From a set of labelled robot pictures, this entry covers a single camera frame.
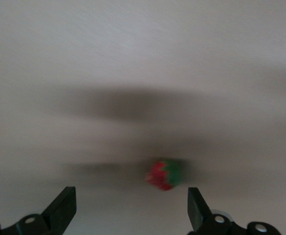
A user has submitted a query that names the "table cover sheet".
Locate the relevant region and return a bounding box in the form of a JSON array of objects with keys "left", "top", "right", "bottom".
[{"left": 0, "top": 0, "right": 286, "bottom": 235}]

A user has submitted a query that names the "red strawberry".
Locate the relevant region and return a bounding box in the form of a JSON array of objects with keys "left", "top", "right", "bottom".
[{"left": 144, "top": 158, "right": 184, "bottom": 191}]

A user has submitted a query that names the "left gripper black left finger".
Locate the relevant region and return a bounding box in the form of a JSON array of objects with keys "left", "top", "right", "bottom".
[{"left": 0, "top": 186, "right": 77, "bottom": 235}]

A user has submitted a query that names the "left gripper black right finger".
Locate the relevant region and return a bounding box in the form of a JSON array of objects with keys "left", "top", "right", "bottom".
[{"left": 188, "top": 187, "right": 283, "bottom": 235}]

